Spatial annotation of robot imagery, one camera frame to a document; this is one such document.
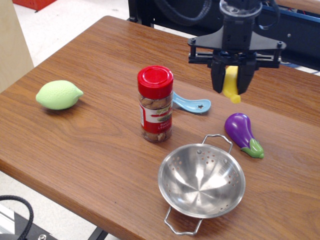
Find black metal bracket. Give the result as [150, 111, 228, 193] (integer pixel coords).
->
[0, 212, 108, 240]

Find red lid spice jar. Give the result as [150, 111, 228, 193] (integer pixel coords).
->
[137, 65, 174, 143]

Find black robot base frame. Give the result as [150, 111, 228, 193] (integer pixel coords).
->
[128, 0, 320, 70]

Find green toy lime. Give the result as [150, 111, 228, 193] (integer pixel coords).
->
[35, 80, 84, 110]

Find light wooden panel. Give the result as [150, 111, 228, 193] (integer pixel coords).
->
[0, 0, 34, 92]

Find yellow toy banana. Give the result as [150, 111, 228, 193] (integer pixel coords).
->
[222, 66, 241, 104]

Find light blue ceramic spoon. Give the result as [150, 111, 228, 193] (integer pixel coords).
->
[172, 92, 212, 114]

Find small steel colander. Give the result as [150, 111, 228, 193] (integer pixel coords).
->
[157, 141, 246, 236]

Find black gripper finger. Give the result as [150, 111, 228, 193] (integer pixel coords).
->
[237, 56, 259, 95]
[210, 55, 226, 93]

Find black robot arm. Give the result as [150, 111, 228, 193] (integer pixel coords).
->
[188, 0, 286, 94]

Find black braided cable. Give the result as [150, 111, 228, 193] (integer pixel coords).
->
[0, 194, 35, 240]

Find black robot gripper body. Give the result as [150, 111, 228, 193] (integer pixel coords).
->
[188, 15, 287, 69]

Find red box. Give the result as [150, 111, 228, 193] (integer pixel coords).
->
[12, 0, 56, 11]

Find purple toy eggplant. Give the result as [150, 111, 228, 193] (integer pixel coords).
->
[224, 113, 265, 159]

